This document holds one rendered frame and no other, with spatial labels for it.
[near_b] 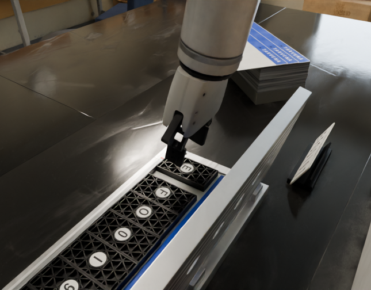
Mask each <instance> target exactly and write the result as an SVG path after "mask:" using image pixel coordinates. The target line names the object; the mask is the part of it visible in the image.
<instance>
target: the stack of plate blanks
mask: <svg viewBox="0 0 371 290"><path fill-rule="evenodd" d="M252 28H253V29H255V30H256V31H257V32H259V33H260V34H261V35H263V36H265V37H266V38H267V39H268V40H270V41H271V42H272V43H274V44H275V45H277V46H278V47H280V48H281V49H282V50H284V51H285V52H286V53H288V54H289V55H290V56H292V57H293V58H295V59H296V60H297V61H299V63H294V64H286V65H281V66H273V67H265V68H257V69H252V70H241V71H235V72H234V73H233V75H232V76H231V79H232V80H233V81H234V82H235V83H236V84H237V85H238V86H239V87H240V88H241V89H242V90H243V91H244V93H245V94H246V95H247V96H248V97H249V98H250V99H251V101H252V102H253V103H254V104H255V105H258V104H265V103H269V102H276V101H283V100H289V99H290V98H291V96H292V95H293V94H294V93H295V92H296V90H297V89H298V88H299V87H302V88H304V89H305V80H306V79H307V76H308V69H309V64H310V60H309V59H307V58H306V57H304V56H303V55H302V54H300V53H298V52H297V51H296V50H294V49H293V48H291V47H290V46H288V45H287V44H285V43H284V42H283V41H281V40H280V39H278V38H277V37H275V36H274V35H272V34H271V33H270V32H268V31H267V30H265V29H263V28H262V27H261V26H259V25H258V24H256V23H255V22H253V25H252Z"/></svg>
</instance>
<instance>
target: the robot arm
mask: <svg viewBox="0 0 371 290"><path fill-rule="evenodd" d="M259 3H260V0H186V6H185V12H184V17H183V23H182V29H181V35H180V39H179V45H178V51H177V55H178V58H179V63H180V66H179V67H178V68H177V70H176V73H175V76H174V78H173V81H172V83H171V87H170V90H169V95H168V98H167V101H166V106H165V111H164V114H163V121H162V123H163V125H164V126H166V127H167V129H166V131H165V133H164V134H163V136H162V138H161V142H163V143H165V144H167V149H166V155H165V158H166V159H167V160H169V161H170V162H172V163H173V164H175V165H177V166H178V167H181V166H182V165H183V161H184V159H185V154H186V150H187V149H186V148H185V146H186V143H187V141H188V139H190V140H192V141H194V142H195V143H197V144H199V145H201V146H203V145H204V144H205V140H206V137H207V134H208V130H209V128H208V127H207V126H210V124H211V122H212V117H213V116H214V115H215V114H216V113H217V112H218V110H219V108H220V106H221V103H222V100H223V97H224V93H225V90H226V87H227V82H228V79H229V78H230V77H231V76H232V75H233V73H234V72H235V71H236V70H237V69H238V68H239V65H240V62H241V61H242V59H243V52H244V49H245V46H246V43H247V40H248V37H249V34H250V31H251V27H252V25H253V22H254V18H255V15H256V13H257V9H258V6H259ZM181 125H182V127H181ZM177 132H178V133H180V134H181V135H183V138H182V140H181V142H179V141H178V140H176V139H175V138H174V137H175V135H176V134H177Z"/></svg>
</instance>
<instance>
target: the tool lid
mask: <svg viewBox="0 0 371 290"><path fill-rule="evenodd" d="M311 94H312V92H310V91H308V90H306V89H304V88H302V87H299V88H298V89H297V90H296V92H295V93H294V94H293V95H292V96H291V98H290V99H289V100H288V102H287V103H286V104H285V105H284V106H283V107H282V109H281V110H280V111H279V112H278V113H277V114H276V116H275V117H274V118H273V119H272V121H271V122H270V123H269V124H268V125H267V127H266V128H265V129H264V130H263V131H262V132H261V134H260V135H259V136H258V137H257V138H256V139H255V141H254V142H253V143H252V145H251V146H250V147H249V148H248V149H247V150H246V152H245V153H244V154H243V155H242V156H241V157H240V159H239V160H238V161H237V162H236V163H235V164H234V166H233V167H232V168H231V170H230V171H229V172H228V173H227V174H226V175H225V177H224V178H223V179H222V180H221V181H220V182H219V184H218V185H217V186H216V187H215V188H214V190H213V191H212V192H211V193H210V195H209V196H208V197H207V198H206V199H205V201H204V202H203V203H202V204H201V205H200V206H199V208H198V209H197V210H196V211H195V213H194V214H193V215H192V216H191V217H190V219H189V220H188V221H187V222H186V223H185V224H184V226H183V227H182V228H181V229H180V230H179V231H178V233H177V234H176V235H175V237H174V238H173V239H172V240H171V241H170V242H169V244H168V245H167V246H166V247H165V248H164V249H163V251H162V252H161V253H160V254H159V255H158V256H157V258H156V259H155V260H154V262H153V263H152V264H151V265H150V266H149V267H148V269H147V270H146V271H145V272H144V273H143V274H142V276H141V277H140V278H139V279H138V280H137V282H136V283H135V284H134V285H133V287H132V288H131V289H130V290H186V288H187V287H188V286H189V284H190V282H191V280H192V279H193V277H194V276H195V275H196V273H197V272H198V270H199V269H200V267H201V266H202V265H203V264H204V263H205V261H206V260H207V259H208V257H209V256H210V254H211V253H212V252H213V250H214V248H215V247H216V246H217V244H218V243H219V242H220V240H221V238H222V237H223V236H224V234H225V233H226V231H227V230H228V229H229V227H230V225H231V224H232V223H233V221H234V220H235V219H236V217H237V216H238V214H239V213H240V211H241V210H242V208H243V207H244V206H245V204H246V202H248V200H249V198H250V197H251V196H252V194H253V193H254V190H255V189H256V188H257V186H258V185H259V183H260V182H261V181H262V180H263V179H264V177H265V175H266V174H267V172H268V170H269V169H270V167H271V165H272V163H273V162H274V160H275V158H276V156H277V154H278V153H279V151H280V149H281V147H282V145H283V144H284V142H285V140H286V138H287V137H288V135H289V133H290V131H291V129H292V128H293V126H294V124H295V122H296V120H297V119H298V117H299V115H300V113H301V111H302V110H303V108H304V107H305V105H306V103H307V101H308V99H309V98H310V96H311Z"/></svg>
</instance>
